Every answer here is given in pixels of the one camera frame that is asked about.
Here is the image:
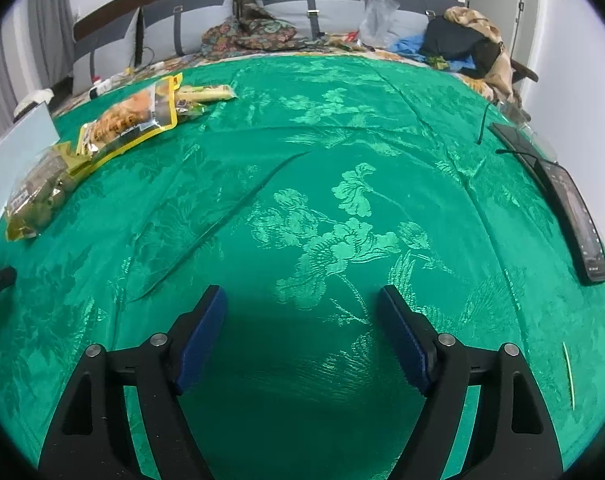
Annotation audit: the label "white drawer box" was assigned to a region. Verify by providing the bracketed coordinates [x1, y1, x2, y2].
[0, 100, 62, 247]

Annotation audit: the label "blue cloth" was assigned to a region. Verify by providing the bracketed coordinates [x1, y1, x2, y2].
[386, 35, 479, 79]

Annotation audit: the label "grey strapped pillow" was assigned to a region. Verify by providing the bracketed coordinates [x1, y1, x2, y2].
[140, 0, 239, 59]
[249, 0, 369, 42]
[71, 7, 142, 97]
[369, 0, 459, 37]

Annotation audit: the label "white door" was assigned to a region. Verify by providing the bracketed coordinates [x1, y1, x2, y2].
[466, 0, 539, 67]

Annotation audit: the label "white power strip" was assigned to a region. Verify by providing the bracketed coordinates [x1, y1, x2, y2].
[89, 66, 134, 99]

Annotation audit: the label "beige patterned cloth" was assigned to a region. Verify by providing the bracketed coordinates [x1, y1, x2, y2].
[442, 5, 519, 104]

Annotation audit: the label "colourful floral bedsheet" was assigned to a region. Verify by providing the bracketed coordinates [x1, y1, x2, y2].
[52, 40, 525, 113]

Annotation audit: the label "grey curtain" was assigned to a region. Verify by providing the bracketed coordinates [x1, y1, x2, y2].
[0, 4, 76, 157]

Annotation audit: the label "green floral blanket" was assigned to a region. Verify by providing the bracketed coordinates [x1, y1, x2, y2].
[0, 54, 605, 480]

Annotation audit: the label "black bag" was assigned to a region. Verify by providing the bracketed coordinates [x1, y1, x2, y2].
[420, 14, 504, 69]

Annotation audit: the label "clear plastic bag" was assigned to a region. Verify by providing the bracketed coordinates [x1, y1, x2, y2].
[357, 0, 401, 49]

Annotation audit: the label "plain black phone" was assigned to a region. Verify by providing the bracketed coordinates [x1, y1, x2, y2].
[489, 122, 554, 174]

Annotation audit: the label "clear bag of green olives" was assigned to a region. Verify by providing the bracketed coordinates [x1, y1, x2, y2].
[5, 141, 92, 242]

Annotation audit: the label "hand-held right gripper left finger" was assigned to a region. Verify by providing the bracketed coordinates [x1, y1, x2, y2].
[38, 285, 229, 480]

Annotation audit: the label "black cable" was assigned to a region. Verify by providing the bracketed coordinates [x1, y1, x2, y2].
[476, 101, 494, 146]

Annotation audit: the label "black phone with screen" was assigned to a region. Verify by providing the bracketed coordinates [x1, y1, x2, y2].
[533, 159, 605, 287]

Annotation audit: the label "dark floral cloth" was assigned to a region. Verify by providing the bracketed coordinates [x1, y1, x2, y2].
[200, 2, 319, 57]

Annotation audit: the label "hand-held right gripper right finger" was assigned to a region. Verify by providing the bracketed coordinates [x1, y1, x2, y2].
[377, 285, 564, 480]

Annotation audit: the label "clear eyeglasses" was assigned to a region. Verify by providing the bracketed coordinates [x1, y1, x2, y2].
[501, 99, 559, 162]

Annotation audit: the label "pale yellow snack packet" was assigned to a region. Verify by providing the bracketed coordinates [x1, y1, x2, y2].
[175, 84, 239, 117]

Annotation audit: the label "yellow-rimmed orange snack packet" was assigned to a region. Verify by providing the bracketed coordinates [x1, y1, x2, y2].
[76, 75, 184, 167]

